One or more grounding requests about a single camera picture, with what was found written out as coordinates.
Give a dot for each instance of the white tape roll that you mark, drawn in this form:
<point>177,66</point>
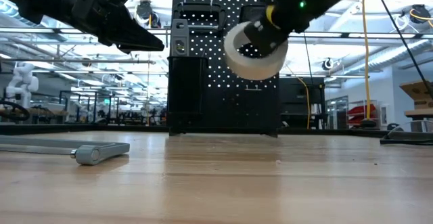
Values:
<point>253,70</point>

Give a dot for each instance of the black hanging ceiling device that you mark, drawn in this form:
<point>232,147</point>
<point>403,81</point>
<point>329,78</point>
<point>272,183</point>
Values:
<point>147,12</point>

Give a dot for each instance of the silver double-prong pegboard hook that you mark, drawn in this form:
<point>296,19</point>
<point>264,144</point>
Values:
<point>183,4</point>
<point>211,4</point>

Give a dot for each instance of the tall black pegboard bin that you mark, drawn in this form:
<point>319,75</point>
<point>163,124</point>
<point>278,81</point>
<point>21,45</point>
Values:
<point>186,92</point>

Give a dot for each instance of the black metal pegboard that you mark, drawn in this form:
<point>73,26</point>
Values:
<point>230,109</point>

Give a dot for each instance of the red storage bin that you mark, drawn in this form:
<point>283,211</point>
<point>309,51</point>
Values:
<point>362,114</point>

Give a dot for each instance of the black round floor base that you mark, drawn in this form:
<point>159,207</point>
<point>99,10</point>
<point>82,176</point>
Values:
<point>368,123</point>

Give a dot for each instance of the cardboard box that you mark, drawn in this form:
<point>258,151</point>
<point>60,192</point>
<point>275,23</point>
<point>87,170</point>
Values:
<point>417,93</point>

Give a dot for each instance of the dark round chair back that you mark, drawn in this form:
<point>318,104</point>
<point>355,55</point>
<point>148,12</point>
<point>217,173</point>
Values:
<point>394,127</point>

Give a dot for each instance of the small silver pegboard bracket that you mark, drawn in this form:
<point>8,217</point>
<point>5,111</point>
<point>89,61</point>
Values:
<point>253,88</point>

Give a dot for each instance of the black aluminium table frame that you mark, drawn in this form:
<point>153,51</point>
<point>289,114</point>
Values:
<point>67,128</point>

